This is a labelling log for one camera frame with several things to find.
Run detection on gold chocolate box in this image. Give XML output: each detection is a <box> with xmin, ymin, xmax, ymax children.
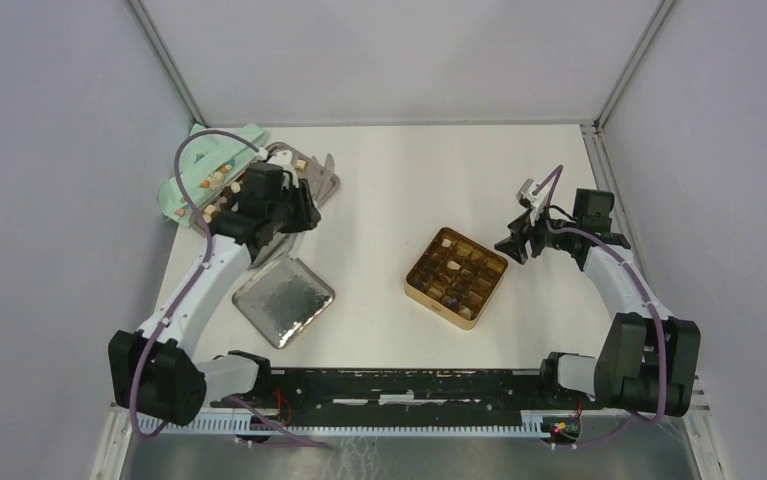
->
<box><xmin>404</xmin><ymin>227</ymin><xmax>508</xmax><ymax>331</ymax></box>

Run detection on steel serving tongs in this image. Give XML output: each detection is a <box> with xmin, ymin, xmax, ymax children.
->
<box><xmin>301</xmin><ymin>153</ymin><xmax>340</xmax><ymax>209</ymax></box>

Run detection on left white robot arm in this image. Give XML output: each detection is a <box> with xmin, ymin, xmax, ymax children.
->
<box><xmin>108</xmin><ymin>162</ymin><xmax>321</xmax><ymax>426</ymax></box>

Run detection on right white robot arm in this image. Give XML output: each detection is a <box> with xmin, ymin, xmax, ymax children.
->
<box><xmin>494</xmin><ymin>181</ymin><xmax>701</xmax><ymax>421</ymax></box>

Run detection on silver box lid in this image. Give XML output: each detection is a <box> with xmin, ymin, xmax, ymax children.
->
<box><xmin>231</xmin><ymin>257</ymin><xmax>335</xmax><ymax>349</ymax></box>

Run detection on green patterned cloth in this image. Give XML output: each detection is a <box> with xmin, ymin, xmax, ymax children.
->
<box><xmin>158</xmin><ymin>134</ymin><xmax>257</xmax><ymax>228</ymax></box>

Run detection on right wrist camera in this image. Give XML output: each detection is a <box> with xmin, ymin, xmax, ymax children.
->
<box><xmin>516</xmin><ymin>178</ymin><xmax>550</xmax><ymax>226</ymax></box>

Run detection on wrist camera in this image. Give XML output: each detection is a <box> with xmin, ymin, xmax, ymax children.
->
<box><xmin>269</xmin><ymin>150</ymin><xmax>299</xmax><ymax>188</ymax></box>
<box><xmin>516</xmin><ymin>178</ymin><xmax>550</xmax><ymax>226</ymax></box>

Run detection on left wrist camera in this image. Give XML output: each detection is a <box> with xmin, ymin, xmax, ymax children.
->
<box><xmin>269</xmin><ymin>150</ymin><xmax>299</xmax><ymax>188</ymax></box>

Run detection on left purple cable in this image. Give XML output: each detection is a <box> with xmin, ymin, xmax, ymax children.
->
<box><xmin>127</xmin><ymin>129</ymin><xmax>331</xmax><ymax>448</ymax></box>

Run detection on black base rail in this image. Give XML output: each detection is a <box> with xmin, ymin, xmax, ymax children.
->
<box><xmin>240</xmin><ymin>367</ymin><xmax>591</xmax><ymax>428</ymax></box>

